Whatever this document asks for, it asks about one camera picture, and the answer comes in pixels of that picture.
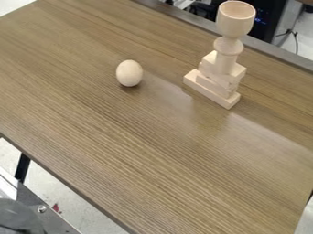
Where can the black computer tower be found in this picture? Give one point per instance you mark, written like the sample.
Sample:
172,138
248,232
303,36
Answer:
265,18

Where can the pale wooden ball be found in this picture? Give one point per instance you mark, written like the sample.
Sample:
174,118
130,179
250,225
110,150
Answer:
129,72

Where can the pale wooden cup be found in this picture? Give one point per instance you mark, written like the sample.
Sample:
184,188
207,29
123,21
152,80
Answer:
223,65

